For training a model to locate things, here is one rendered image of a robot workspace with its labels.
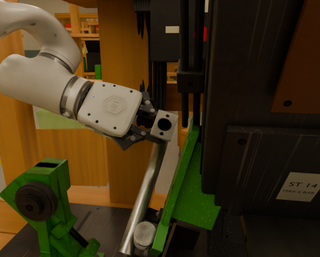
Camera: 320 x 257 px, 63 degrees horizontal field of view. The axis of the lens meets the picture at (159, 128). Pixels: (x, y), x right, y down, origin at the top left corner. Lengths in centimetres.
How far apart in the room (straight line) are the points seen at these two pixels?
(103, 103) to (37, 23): 17
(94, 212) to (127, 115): 44
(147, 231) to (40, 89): 31
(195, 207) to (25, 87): 36
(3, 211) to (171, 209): 69
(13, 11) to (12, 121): 54
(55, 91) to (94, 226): 43
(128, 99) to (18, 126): 54
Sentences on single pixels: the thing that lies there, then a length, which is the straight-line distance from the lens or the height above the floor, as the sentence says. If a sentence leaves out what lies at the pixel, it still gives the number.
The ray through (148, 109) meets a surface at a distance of 51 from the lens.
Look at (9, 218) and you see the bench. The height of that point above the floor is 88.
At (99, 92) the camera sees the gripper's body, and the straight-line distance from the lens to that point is 51.
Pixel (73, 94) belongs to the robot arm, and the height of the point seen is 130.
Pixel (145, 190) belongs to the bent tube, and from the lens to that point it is 58.
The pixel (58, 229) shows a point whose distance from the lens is 58.
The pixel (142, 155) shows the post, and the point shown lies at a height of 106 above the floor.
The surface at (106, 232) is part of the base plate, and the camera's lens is 78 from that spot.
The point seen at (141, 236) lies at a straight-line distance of 47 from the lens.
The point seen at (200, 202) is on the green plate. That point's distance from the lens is 43.
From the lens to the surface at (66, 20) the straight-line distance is 1109.
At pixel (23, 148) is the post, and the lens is 99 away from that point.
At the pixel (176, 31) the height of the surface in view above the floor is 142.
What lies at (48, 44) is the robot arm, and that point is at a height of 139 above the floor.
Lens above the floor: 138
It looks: 18 degrees down
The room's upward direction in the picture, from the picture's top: straight up
